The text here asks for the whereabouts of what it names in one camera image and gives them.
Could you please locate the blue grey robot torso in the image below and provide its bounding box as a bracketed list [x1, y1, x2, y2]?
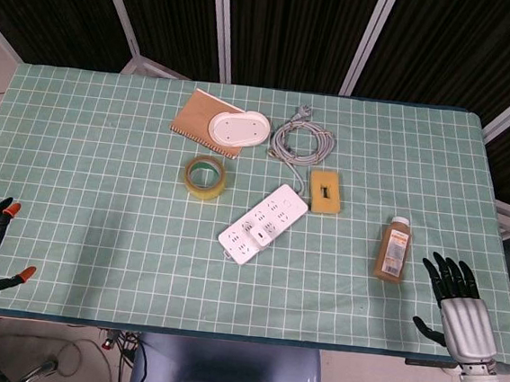
[128, 331, 327, 382]

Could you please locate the white plug adapter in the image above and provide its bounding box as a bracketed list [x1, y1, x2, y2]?
[242, 224, 275, 253]

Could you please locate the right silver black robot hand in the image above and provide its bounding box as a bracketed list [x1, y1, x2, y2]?
[409, 249, 510, 367]

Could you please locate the white oval tray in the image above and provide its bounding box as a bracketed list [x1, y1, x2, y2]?
[206, 106, 273, 152]

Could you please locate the white power strip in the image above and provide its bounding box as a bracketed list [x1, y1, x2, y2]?
[215, 177, 311, 271]

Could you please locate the brown juice bottle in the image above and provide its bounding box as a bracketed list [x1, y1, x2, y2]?
[371, 214, 415, 286]

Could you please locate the grey cable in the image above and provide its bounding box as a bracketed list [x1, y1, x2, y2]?
[263, 103, 340, 198]

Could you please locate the brown spiral notebook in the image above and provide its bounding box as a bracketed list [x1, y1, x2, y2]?
[166, 85, 250, 163]

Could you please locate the cable bundle under table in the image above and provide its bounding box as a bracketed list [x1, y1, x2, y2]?
[94, 327, 152, 382]

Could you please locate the yellow tape roll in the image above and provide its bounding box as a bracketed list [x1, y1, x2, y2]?
[181, 153, 233, 204]

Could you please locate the green white grid tablecloth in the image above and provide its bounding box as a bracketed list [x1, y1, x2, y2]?
[0, 60, 510, 366]

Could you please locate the yellow sponge block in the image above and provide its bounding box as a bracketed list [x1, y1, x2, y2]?
[306, 168, 345, 218]

